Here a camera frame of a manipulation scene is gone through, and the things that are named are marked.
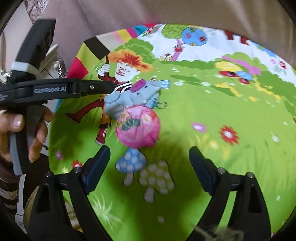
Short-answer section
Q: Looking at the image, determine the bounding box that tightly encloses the person left hand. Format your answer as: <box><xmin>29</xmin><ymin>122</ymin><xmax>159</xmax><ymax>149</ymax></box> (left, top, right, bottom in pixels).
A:
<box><xmin>0</xmin><ymin>105</ymin><xmax>54</xmax><ymax>163</ymax></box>

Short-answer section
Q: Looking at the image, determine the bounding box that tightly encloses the striped velvet sofa cushion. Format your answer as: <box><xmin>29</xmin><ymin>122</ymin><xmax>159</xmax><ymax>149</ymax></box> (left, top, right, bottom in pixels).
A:
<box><xmin>23</xmin><ymin>186</ymin><xmax>83</xmax><ymax>232</ymax></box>

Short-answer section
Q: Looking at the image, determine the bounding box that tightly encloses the white ornate nightstand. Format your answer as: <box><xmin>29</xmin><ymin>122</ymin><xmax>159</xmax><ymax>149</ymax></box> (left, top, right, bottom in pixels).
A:
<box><xmin>0</xmin><ymin>44</ymin><xmax>69</xmax><ymax>84</ymax></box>

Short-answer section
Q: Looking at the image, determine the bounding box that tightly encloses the blue plush pig toy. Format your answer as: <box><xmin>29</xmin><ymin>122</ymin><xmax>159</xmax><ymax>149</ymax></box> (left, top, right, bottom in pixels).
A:
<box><xmin>104</xmin><ymin>79</ymin><xmax>170</xmax><ymax>120</ymax></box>

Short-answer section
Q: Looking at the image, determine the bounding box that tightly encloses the pink round cloth ball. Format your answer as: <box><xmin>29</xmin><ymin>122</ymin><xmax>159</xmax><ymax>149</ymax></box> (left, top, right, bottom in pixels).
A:
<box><xmin>115</xmin><ymin>105</ymin><xmax>161</xmax><ymax>148</ymax></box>

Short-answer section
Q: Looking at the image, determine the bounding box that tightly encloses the pink satin curtain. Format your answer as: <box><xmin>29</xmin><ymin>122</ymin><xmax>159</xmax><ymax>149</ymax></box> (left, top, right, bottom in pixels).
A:
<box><xmin>23</xmin><ymin>0</ymin><xmax>296</xmax><ymax>70</ymax></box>

